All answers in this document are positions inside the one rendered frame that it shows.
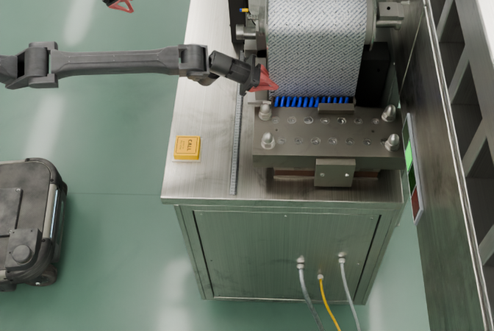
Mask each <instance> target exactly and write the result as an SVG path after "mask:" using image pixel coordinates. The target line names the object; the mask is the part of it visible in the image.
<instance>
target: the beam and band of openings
mask: <svg viewBox="0 0 494 331"><path fill-rule="evenodd" d="M426 2H427V6H428V10H429V17H430V21H431V25H432V33H433V37H434V44H435V48H436V52H437V59H438V64H439V68H440V75H441V79H442V84H443V90H444V94H445V102H446V106H447V110H448V117H449V121H450V125H451V133H452V137H453V141H454V148H455V152H456V156H457V163H458V168H459V175H460V179H461V183H462V190H463V194H464V198H465V206H466V210H467V214H468V221H469V225H470V232H471V237H472V241H473V248H474V252H475V256H476V263H477V267H478V272H479V279H480V283H481V287H482V294H483V298H484V306H485V310H486V314H487V320H488V325H489V329H490V331H494V0H426Z"/></svg>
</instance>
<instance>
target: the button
mask: <svg viewBox="0 0 494 331"><path fill-rule="evenodd" d="M200 144H201V139H200V136H189V135H177V136H176V142H175V147H174V153H173V156H174V159H175V160H198V158H199V151H200Z"/></svg>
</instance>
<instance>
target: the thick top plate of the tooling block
mask: <svg viewBox="0 0 494 331"><path fill-rule="evenodd" d="M259 109H260V107H254V136H253V150H252V158H253V167H266V168H315V163H316V158H336V159H355V162H356V166H355V169H388V170H405V168H406V166H407V165H406V160H405V154H404V143H403V137H402V129H403V122H402V117H401V108H396V109H395V111H396V114H395V120H394V121H392V122H386V121H384V120H383V119H382V113H383V112H384V110H385V108H364V107H355V108H354V114H318V107H271V112H272V117H271V119H269V120H267V121H263V120H262V119H260V118H259ZM266 132H270V133H271V134H272V135H273V138H274V141H275V146H274V147H273V148H272V149H264V148H262V146H261V142H262V138H263V135H264V134H265V133H266ZM392 134H397V135H398V136H399V140H400V143H399V149H398V150H397V151H395V152H390V151H388V150H387V149H386V148H385V143H386V141H387V139H388V138H389V137H390V136H391V135H392Z"/></svg>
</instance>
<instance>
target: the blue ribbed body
mask: <svg viewBox="0 0 494 331"><path fill-rule="evenodd" d="M318 103H348V104H353V101H349V98H348V97H346V99H345V101H344V100H343V97H340V99H339V101H338V98H337V97H334V99H333V101H332V98H331V97H329V98H328V100H326V97H323V98H322V100H321V98H320V97H319V96H318V97H317V98H316V100H315V97H313V96H312V97H311V98H310V100H309V97H308V96H306V97H305V99H304V98H303V97H302V96H300V97H299V99H298V98H297V97H296V96H294V97H293V100H292V97H291V96H288V97H287V99H286V97H285V96H283V97H282V100H281V98H280V97H279V96H277V97H276V100H274V107H278V106H279V107H283V106H285V107H289V106H290V107H295V106H296V107H300V106H301V107H318Z"/></svg>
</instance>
